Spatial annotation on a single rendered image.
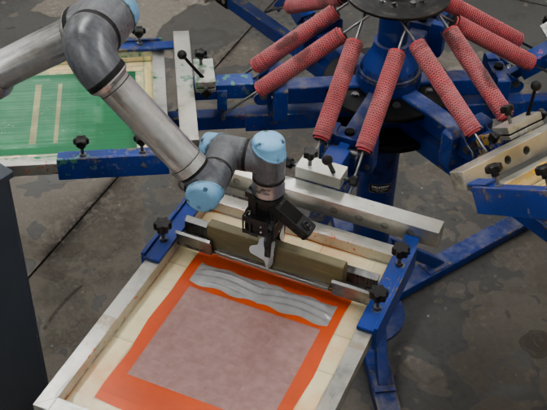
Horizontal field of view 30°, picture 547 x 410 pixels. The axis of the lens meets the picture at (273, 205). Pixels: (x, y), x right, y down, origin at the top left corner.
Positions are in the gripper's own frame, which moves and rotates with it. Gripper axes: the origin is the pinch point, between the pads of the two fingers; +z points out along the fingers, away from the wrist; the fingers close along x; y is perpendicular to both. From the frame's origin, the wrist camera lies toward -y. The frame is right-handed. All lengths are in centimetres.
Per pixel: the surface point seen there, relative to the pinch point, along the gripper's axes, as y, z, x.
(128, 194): 111, 101, -108
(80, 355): 27, 2, 44
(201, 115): 48, 8, -56
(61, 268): 112, 101, -59
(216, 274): 12.5, 4.8, 6.5
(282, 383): -15.3, 5.4, 30.7
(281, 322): -7.8, 5.4, 14.1
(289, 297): -6.5, 5.0, 6.1
